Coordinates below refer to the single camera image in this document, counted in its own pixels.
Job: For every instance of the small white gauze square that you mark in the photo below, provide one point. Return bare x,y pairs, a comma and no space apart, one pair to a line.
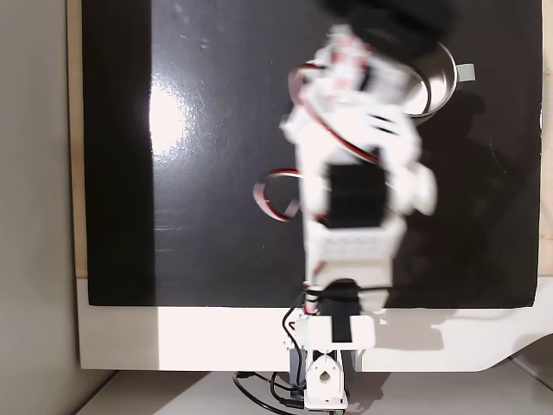
466,72

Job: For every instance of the shiny metal cup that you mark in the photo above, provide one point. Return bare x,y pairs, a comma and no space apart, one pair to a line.
441,82

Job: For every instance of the light wooden board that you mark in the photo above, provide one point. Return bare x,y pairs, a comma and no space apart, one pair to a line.
74,129

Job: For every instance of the black table mat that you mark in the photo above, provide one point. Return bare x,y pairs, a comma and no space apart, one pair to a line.
216,173

